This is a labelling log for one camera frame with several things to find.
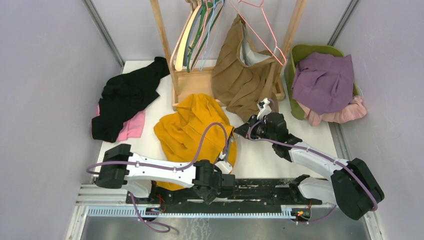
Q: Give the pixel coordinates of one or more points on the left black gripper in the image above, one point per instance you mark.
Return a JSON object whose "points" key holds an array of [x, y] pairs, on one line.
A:
{"points": [[208, 197]]}

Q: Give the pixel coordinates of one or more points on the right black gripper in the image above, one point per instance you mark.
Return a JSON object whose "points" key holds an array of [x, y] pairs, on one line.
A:
{"points": [[243, 130]]}

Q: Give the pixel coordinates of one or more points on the yellow garment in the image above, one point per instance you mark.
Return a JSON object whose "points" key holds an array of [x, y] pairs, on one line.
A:
{"points": [[198, 119]]}

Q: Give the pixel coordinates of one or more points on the tan pleated skirt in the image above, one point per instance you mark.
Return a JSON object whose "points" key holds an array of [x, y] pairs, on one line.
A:
{"points": [[242, 76]]}

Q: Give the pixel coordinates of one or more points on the pink wire hanger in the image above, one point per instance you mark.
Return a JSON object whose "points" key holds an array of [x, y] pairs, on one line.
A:
{"points": [[254, 16], [199, 32]]}

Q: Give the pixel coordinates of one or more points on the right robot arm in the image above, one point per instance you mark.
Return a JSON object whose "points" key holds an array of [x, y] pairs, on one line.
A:
{"points": [[347, 184]]}

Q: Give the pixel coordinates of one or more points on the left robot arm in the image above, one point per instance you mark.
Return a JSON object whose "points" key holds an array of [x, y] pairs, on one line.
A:
{"points": [[123, 169]]}

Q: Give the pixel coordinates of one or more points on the wooden hanger rack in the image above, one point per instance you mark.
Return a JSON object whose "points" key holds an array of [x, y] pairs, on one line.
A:
{"points": [[199, 82]]}

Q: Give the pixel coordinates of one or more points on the beige wooden hanger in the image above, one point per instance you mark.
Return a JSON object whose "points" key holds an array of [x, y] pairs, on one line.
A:
{"points": [[177, 58]]}

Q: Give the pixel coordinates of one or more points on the grey plastic hanger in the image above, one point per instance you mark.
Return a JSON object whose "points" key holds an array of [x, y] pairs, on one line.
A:
{"points": [[190, 27]]}

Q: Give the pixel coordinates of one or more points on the green plastic hanger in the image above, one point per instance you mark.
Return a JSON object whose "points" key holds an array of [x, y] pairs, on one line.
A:
{"points": [[197, 53]]}

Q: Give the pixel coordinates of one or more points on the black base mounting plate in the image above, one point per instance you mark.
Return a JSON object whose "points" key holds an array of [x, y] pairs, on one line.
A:
{"points": [[252, 196]]}

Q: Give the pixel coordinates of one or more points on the purple garment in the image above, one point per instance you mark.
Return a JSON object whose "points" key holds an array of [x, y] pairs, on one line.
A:
{"points": [[324, 82]]}

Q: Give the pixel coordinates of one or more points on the green plastic bin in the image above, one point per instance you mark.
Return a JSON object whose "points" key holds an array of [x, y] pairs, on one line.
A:
{"points": [[297, 53]]}

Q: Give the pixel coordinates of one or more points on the light pink ruffled garment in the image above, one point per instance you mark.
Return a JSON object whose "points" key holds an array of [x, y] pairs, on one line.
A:
{"points": [[353, 111]]}

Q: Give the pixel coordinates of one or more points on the black garment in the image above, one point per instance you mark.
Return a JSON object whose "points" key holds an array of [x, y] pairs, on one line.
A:
{"points": [[136, 89]]}

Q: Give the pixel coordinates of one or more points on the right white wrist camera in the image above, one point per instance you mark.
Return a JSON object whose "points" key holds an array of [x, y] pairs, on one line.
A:
{"points": [[265, 107]]}

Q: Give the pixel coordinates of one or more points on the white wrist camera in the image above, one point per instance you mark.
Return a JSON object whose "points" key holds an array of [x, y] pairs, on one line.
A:
{"points": [[265, 107], [223, 164]]}

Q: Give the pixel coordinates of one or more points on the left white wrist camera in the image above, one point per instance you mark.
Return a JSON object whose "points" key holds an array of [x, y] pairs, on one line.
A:
{"points": [[223, 164]]}

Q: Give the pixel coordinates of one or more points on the aluminium frame rail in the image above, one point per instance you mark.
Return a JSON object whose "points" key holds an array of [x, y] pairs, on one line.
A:
{"points": [[108, 214]]}

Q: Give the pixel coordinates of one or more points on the blue wire hanger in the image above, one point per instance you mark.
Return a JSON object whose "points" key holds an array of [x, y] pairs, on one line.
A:
{"points": [[211, 22]]}

